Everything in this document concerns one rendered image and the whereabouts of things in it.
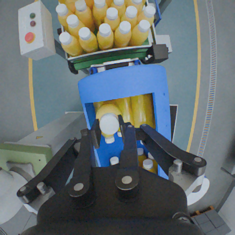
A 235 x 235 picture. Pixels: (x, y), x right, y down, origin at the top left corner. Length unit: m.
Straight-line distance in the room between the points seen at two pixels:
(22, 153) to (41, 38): 0.50
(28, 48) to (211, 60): 2.27
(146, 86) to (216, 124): 2.30
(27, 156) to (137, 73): 0.58
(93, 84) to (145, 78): 0.11
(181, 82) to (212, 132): 1.18
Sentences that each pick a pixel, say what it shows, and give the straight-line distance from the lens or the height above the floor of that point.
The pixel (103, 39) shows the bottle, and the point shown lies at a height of 1.06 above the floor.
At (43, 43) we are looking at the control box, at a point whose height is 1.10.
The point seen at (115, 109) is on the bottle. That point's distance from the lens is 0.25.
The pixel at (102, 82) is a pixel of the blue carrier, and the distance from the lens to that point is 0.25.
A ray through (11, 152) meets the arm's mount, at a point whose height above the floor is 1.06.
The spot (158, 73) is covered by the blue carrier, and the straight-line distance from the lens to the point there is 0.28.
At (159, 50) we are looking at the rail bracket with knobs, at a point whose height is 1.00.
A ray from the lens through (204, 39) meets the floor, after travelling 2.28.
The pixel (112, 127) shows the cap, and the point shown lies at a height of 1.26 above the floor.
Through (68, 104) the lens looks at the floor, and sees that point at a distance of 1.58.
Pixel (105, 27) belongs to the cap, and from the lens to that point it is 0.44.
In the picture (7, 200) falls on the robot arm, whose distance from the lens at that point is 0.59.
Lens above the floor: 1.47
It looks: 77 degrees down
